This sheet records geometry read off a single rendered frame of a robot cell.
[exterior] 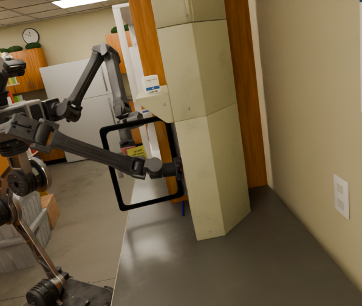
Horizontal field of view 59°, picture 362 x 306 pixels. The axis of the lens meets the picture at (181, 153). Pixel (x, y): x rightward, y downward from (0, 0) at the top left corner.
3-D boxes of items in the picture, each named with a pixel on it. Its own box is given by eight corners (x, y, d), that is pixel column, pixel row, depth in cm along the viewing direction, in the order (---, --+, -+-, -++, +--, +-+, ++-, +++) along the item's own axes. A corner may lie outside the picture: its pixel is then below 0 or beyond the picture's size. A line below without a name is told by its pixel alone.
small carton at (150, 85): (157, 91, 117) (153, 74, 116) (160, 91, 113) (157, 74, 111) (144, 94, 116) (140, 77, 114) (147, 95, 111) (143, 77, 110)
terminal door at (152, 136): (184, 196, 151) (168, 113, 139) (119, 212, 147) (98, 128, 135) (184, 195, 152) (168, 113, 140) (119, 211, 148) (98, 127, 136)
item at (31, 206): (48, 207, 342) (38, 178, 332) (25, 237, 284) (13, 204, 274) (9, 214, 341) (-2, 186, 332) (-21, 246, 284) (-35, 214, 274)
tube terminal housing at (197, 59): (240, 193, 154) (217, 23, 131) (261, 228, 123) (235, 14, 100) (189, 204, 154) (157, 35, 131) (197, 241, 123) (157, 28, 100)
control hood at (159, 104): (170, 107, 140) (166, 84, 137) (174, 122, 109) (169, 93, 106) (144, 112, 140) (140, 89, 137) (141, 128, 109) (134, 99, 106)
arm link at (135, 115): (126, 113, 157) (114, 106, 150) (145, 105, 152) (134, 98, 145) (127, 135, 153) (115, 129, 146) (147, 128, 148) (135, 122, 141)
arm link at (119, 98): (112, 57, 175) (98, 47, 166) (119, 52, 173) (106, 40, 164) (126, 123, 156) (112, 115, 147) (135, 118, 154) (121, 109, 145)
